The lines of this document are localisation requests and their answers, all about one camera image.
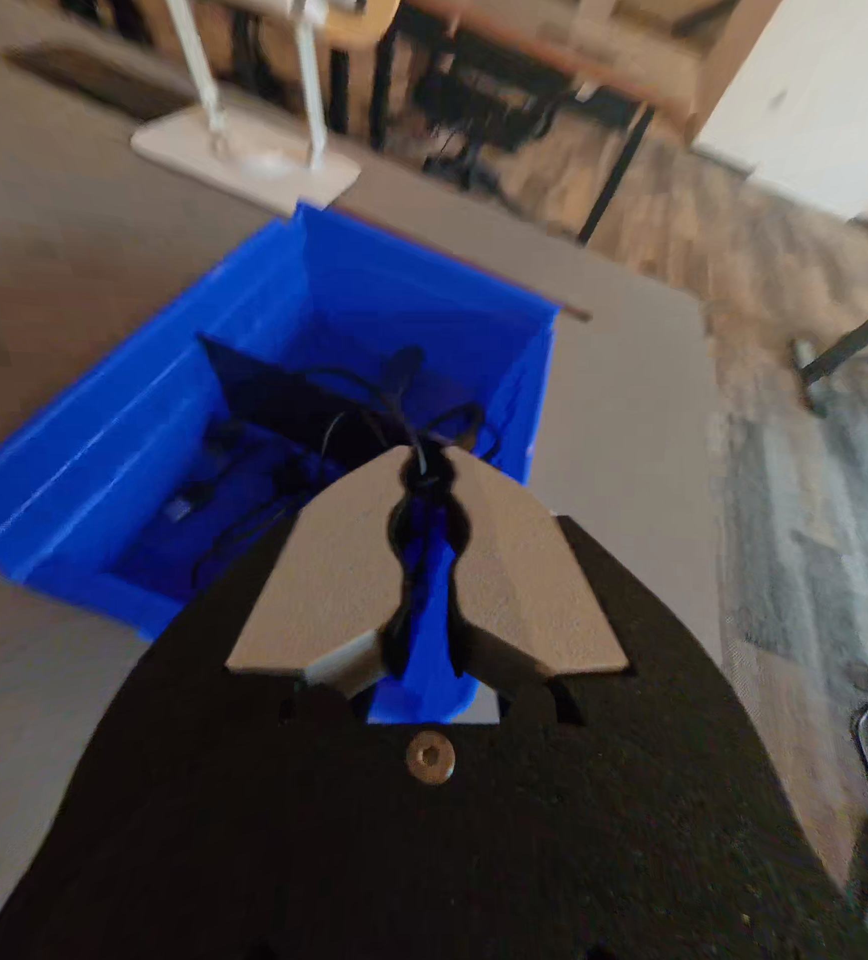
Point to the white poster stand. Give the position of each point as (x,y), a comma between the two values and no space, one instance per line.
(254,154)

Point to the black table leg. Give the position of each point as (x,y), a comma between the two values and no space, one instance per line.
(853,337)

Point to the black bin divider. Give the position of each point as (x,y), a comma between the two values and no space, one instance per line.
(269,390)

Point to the blue plastic bin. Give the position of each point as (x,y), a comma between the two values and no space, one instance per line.
(374,300)

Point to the long wooden desk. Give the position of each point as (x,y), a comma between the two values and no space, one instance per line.
(554,52)

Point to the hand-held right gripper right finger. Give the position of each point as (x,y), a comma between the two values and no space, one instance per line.
(539,585)

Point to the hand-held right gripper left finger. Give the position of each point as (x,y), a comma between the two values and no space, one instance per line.
(321,585)

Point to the wooden poster backboard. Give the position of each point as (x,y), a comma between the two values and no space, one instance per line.
(359,22)

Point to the black office chair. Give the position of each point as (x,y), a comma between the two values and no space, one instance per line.
(486,97)

